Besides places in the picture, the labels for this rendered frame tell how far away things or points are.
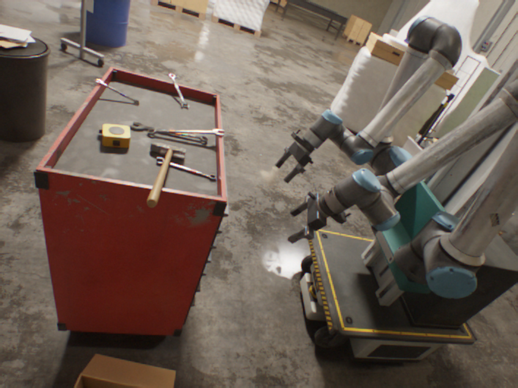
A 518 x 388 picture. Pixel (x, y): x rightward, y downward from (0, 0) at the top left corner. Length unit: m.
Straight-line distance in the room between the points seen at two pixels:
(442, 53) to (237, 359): 1.60
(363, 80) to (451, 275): 3.31
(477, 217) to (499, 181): 0.12
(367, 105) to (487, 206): 3.32
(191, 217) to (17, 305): 1.08
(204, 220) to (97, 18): 3.97
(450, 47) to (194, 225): 1.15
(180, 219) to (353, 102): 3.56
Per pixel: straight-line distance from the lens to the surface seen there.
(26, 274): 1.85
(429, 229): 1.31
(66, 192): 0.89
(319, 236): 1.90
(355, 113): 4.26
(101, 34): 4.68
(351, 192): 1.00
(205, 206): 0.86
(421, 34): 1.52
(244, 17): 8.20
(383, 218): 1.04
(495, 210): 1.06
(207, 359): 1.63
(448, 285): 1.17
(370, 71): 4.14
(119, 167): 0.95
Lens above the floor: 1.48
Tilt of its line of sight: 34 degrees down
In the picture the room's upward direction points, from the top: 24 degrees clockwise
